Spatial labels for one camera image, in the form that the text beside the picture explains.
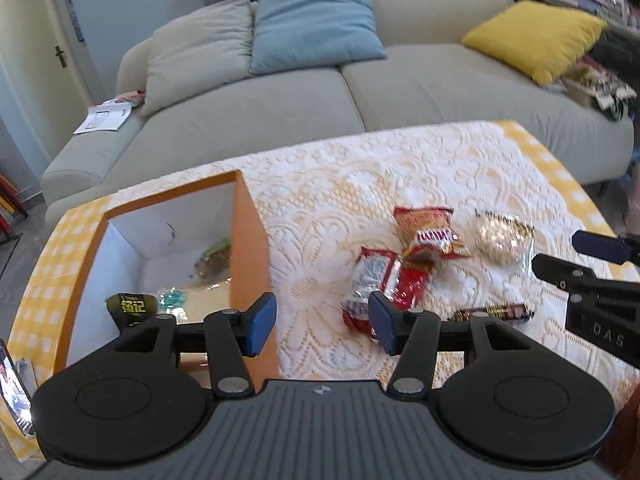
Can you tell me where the long bread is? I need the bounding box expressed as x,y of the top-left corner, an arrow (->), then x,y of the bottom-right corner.
157,278 -> 231,324

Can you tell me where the red foil snack bag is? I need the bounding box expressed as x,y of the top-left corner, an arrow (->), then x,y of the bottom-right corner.
342,247 -> 435,339

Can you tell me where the dark sausage stick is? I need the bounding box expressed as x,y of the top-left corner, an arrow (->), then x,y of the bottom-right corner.
449,304 -> 535,323

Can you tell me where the green snack bag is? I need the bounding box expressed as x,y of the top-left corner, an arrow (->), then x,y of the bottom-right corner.
194,237 -> 232,280

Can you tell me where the dark green snack packet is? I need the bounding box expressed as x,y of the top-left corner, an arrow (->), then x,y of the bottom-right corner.
105,292 -> 158,334

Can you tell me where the clear bag of peanuts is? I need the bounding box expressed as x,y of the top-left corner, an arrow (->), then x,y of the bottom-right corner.
473,209 -> 535,288

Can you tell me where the small red orange chips bag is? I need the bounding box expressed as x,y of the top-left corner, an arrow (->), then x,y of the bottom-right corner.
393,207 -> 470,262

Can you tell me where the orange cardboard box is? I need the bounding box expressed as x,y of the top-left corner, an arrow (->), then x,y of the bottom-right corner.
53,170 -> 271,372

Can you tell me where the white lace tablecloth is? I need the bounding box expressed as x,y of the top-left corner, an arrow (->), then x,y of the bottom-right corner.
106,119 -> 640,411

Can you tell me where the patterned cloth on sofa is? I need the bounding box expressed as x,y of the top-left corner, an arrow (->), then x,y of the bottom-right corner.
561,56 -> 637,122

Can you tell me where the yellow checkered tablecloth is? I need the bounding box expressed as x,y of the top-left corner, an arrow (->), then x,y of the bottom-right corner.
0,119 -> 640,463

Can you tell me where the yellow cushion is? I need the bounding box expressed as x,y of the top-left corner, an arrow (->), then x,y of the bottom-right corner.
462,0 -> 606,87

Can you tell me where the smartphone on table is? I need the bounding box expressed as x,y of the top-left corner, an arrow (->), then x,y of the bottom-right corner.
0,341 -> 35,439

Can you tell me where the grey fabric sofa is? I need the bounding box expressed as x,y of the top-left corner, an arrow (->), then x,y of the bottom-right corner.
41,0 -> 634,224

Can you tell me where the white booklet on sofa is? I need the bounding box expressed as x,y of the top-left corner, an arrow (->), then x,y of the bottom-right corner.
74,90 -> 145,136

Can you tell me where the red yellow stool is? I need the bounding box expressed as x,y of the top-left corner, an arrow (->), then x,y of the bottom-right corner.
0,174 -> 28,245

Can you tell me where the beige cushion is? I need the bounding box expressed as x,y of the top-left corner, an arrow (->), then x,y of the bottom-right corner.
142,0 -> 254,116

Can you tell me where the blue cushion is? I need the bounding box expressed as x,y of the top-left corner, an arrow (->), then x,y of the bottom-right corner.
250,0 -> 386,75

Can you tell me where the cream door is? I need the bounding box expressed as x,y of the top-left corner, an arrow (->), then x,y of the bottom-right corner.
1,0 -> 91,160

